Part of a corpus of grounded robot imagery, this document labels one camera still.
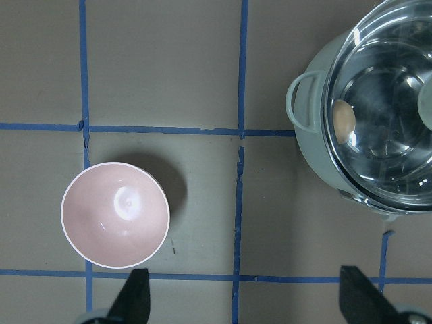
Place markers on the pale green cooking pot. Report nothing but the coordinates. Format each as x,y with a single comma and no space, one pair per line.
304,108

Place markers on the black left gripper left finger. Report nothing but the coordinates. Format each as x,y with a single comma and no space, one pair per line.
133,303

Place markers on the glass pot lid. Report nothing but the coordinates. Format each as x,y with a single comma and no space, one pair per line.
383,70

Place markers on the brown egg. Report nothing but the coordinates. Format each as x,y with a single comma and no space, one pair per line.
344,120

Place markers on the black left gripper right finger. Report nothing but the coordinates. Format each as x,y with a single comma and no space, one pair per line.
361,302

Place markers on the pink bowl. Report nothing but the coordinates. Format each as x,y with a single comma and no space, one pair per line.
115,215

